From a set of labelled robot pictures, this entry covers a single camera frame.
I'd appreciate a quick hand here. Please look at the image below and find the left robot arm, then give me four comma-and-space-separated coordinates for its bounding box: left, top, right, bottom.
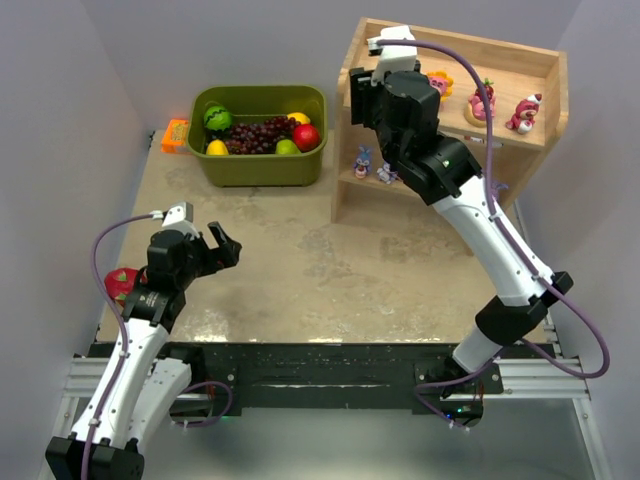
45, 221, 242, 479

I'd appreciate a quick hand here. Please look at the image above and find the yellow lemon toy back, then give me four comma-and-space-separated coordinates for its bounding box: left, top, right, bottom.
287, 112, 311, 125

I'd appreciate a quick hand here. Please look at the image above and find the purple cable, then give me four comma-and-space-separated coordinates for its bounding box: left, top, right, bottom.
379, 39, 611, 431
80, 213, 166, 480

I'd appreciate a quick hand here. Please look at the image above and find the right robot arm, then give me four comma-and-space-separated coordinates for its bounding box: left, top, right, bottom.
349, 68, 573, 373

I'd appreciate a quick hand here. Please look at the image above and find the orange snack box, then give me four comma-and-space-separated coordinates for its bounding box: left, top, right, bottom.
161, 119, 189, 154

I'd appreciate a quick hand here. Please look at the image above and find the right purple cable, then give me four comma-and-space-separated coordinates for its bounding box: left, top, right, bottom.
379, 39, 611, 431

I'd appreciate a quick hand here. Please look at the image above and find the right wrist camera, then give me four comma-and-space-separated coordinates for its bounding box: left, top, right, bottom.
367, 25, 417, 86

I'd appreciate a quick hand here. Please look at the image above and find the purple bunny strawberry cake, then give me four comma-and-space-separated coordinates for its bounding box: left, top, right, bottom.
353, 145, 372, 180

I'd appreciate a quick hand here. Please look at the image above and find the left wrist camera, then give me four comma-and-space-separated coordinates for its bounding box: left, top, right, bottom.
150, 201, 200, 239

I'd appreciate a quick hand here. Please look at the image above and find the red strawberry toy at edge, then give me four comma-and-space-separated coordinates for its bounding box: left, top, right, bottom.
103, 267, 147, 307

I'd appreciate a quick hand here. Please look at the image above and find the purple bunny with bottle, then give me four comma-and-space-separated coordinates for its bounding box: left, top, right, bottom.
376, 161, 398, 185

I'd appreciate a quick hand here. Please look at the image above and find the yellow lemon toy front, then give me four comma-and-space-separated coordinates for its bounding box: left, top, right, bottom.
205, 139, 229, 156

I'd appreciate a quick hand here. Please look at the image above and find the purple grape bunch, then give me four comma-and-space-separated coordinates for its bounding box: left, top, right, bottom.
223, 116, 300, 155

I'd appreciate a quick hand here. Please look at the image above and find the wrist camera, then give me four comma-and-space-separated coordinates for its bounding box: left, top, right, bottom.
150, 201, 200, 239
367, 25, 417, 86

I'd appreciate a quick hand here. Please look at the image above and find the pink bear yellow flower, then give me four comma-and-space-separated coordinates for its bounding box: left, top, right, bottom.
427, 70, 454, 102

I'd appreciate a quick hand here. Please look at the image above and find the pink bear strawberry donut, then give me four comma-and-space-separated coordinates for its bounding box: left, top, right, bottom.
464, 78, 496, 127

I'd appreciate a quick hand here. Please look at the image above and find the yellow lemon toy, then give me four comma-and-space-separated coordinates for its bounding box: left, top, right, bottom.
287, 112, 311, 125
205, 139, 229, 156

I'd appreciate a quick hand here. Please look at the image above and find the aluminium rail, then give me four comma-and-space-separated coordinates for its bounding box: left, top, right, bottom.
45, 343, 588, 479

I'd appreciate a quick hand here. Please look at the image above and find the black base frame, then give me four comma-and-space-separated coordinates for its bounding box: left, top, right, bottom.
161, 342, 537, 425

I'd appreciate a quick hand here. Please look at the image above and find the green pear toy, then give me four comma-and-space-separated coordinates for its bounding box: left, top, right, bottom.
275, 138, 301, 155

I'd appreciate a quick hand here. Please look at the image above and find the red white box behind shelf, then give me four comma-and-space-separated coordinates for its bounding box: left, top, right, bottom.
463, 136, 504, 149

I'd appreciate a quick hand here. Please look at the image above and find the green watermelon toy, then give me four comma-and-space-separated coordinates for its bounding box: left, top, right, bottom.
203, 105, 233, 131

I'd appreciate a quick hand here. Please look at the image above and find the green plastic basin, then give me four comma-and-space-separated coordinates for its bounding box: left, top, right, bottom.
186, 85, 328, 187

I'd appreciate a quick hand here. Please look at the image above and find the pink bear with cake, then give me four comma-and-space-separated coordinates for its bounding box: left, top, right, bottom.
505, 93, 542, 135

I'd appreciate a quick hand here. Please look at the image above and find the small purple bunny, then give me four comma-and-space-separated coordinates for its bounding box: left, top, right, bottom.
492, 182, 509, 196

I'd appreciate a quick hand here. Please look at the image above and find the wooden two-tier shelf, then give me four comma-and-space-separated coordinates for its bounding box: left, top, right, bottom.
331, 17, 569, 221

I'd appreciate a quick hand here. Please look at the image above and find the red apple toy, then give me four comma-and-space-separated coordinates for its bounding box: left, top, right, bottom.
292, 124, 321, 152

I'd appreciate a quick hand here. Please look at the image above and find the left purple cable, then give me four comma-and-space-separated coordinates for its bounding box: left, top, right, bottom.
80, 213, 166, 480

